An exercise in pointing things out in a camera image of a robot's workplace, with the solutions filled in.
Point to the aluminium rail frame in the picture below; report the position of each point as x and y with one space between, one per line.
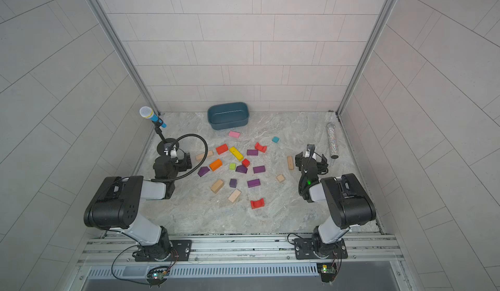
239 249

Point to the red arch block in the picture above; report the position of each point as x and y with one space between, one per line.
260 147
257 204

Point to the pink block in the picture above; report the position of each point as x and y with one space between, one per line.
234 134

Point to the right circuit board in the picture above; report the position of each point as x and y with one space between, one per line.
327 272

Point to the yellow long block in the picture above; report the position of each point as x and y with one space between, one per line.
237 154

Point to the small natural wood cube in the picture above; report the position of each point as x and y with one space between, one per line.
280 178

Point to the natural wood block bottom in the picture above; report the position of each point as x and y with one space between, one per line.
234 196

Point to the microphone on black stand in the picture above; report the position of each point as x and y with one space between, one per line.
148 113

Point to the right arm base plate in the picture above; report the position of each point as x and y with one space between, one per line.
315 249

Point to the circuit board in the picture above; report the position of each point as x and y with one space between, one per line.
157 276
327 272

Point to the purple triangular block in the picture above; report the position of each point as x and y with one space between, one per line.
241 169

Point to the natural wood block lower left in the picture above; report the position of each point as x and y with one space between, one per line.
217 186

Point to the red small cube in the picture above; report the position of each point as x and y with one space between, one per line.
245 163

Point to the red arch block lower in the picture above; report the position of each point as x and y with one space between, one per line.
257 204

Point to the orange block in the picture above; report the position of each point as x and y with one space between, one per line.
216 165

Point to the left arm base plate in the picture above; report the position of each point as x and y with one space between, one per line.
164 251

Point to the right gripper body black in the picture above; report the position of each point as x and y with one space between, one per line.
301 161

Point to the teal plastic storage bin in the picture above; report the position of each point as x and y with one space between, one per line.
229 115

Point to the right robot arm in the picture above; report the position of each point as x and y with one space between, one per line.
348 204

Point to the left circuit board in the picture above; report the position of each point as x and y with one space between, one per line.
157 276

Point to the red arch block upper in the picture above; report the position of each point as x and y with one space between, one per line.
260 147

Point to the red rectangular block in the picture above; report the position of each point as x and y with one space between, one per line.
222 149

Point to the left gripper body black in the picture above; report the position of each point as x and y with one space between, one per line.
181 167

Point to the purple roof block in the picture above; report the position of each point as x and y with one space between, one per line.
203 171

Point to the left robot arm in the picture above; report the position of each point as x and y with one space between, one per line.
115 207

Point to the long natural wood block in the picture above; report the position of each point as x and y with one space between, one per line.
199 157

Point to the natural wood block right upright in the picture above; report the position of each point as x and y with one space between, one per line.
290 162

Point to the glittery silver cylinder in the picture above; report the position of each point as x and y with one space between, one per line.
332 141

